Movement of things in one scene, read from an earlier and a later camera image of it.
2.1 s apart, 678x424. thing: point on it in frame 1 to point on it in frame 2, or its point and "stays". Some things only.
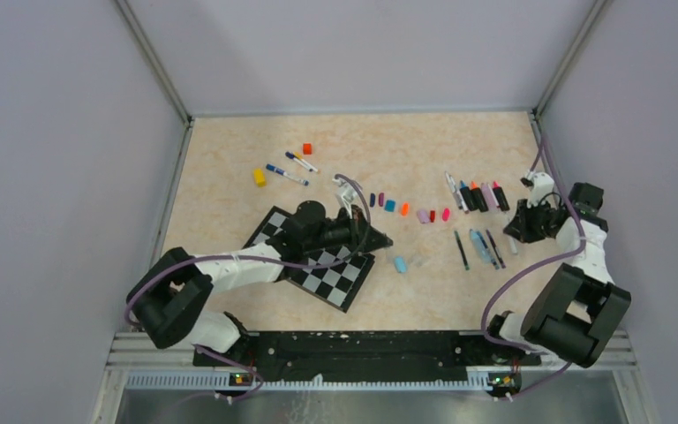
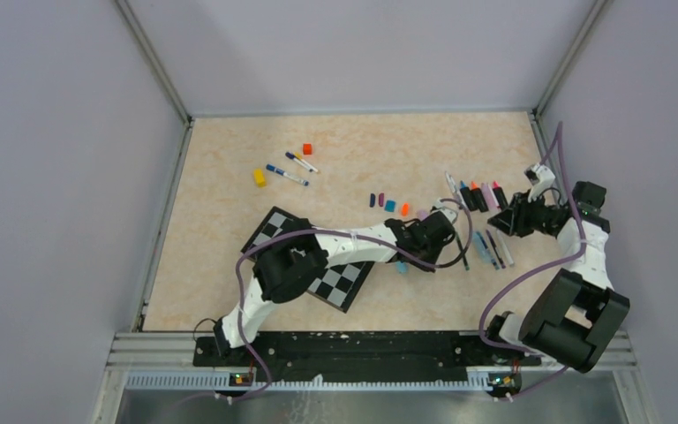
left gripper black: (357, 226) to (434, 257)
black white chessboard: (331, 277) stays
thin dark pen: (495, 249) stays
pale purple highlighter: (491, 200) stays
